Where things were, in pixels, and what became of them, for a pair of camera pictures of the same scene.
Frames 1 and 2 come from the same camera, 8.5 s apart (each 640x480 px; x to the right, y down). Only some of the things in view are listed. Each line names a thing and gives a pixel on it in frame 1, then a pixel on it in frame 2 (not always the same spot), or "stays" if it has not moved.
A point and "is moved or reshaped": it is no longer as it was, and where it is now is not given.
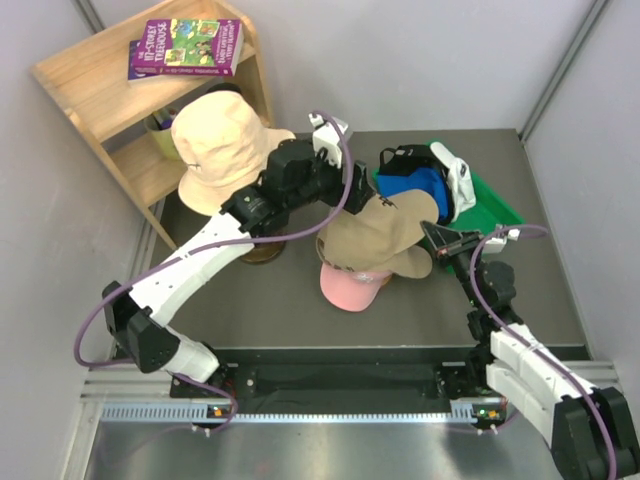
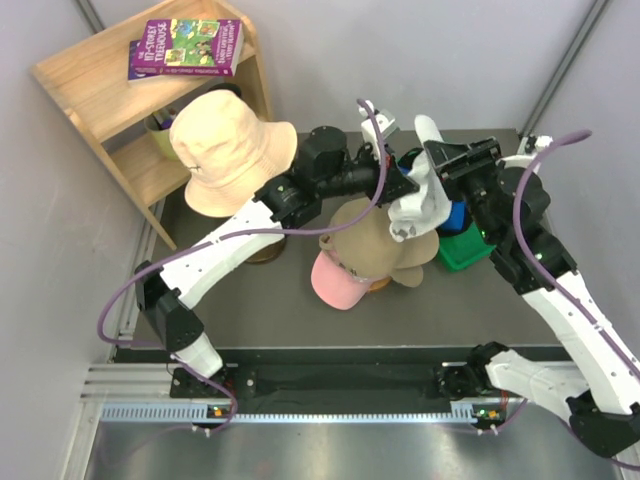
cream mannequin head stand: (264, 252) stays
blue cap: (426, 179) -> (457, 216)
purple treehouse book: (190, 47) stays
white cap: (461, 195) is moved or reshaped
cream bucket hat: (226, 146) stays
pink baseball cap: (351, 290) is moved or reshaped
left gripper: (360, 192) -> (397, 184)
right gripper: (446, 241) -> (450, 162)
